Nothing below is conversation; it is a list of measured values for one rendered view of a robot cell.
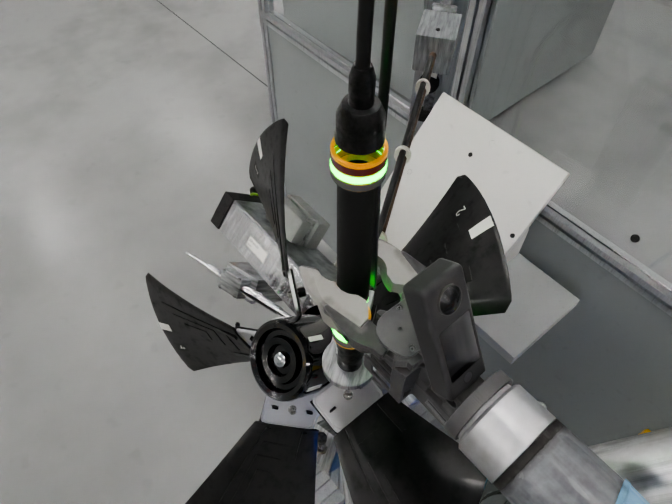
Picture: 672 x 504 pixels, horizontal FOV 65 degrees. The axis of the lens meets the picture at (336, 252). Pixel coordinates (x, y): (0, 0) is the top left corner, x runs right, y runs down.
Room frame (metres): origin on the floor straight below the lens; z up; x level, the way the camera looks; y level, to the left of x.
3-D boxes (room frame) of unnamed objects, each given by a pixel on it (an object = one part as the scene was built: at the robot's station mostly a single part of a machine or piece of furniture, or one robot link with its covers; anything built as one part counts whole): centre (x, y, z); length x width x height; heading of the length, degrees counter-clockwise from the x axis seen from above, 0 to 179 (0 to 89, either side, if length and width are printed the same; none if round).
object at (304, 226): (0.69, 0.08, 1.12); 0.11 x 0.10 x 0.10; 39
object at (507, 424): (0.16, -0.14, 1.48); 0.08 x 0.05 x 0.08; 129
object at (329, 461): (0.33, 0.00, 0.91); 0.12 x 0.08 x 0.12; 129
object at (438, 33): (0.90, -0.19, 1.39); 0.10 x 0.07 x 0.08; 164
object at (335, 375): (0.31, -0.02, 1.34); 0.09 x 0.07 x 0.10; 164
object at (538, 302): (0.74, -0.37, 0.84); 0.36 x 0.24 x 0.03; 39
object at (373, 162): (0.30, -0.02, 1.65); 0.04 x 0.04 x 0.03
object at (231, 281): (0.57, 0.20, 1.08); 0.07 x 0.04 x 0.06; 50
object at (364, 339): (0.24, -0.03, 1.50); 0.09 x 0.05 x 0.02; 56
